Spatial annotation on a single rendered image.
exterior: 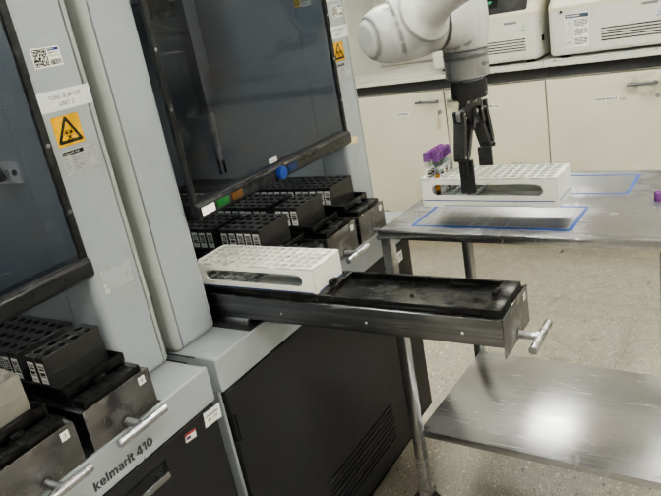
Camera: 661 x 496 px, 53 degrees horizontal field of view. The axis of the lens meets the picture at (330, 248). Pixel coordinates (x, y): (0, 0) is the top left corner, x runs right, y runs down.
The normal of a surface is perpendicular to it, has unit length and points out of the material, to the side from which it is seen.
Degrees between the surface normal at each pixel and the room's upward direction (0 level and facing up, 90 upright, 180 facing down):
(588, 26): 90
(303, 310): 90
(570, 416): 0
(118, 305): 90
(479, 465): 0
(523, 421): 0
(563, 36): 90
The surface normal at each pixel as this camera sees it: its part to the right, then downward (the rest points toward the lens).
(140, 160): 0.84, 0.04
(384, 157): -0.51, 0.37
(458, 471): -0.18, -0.93
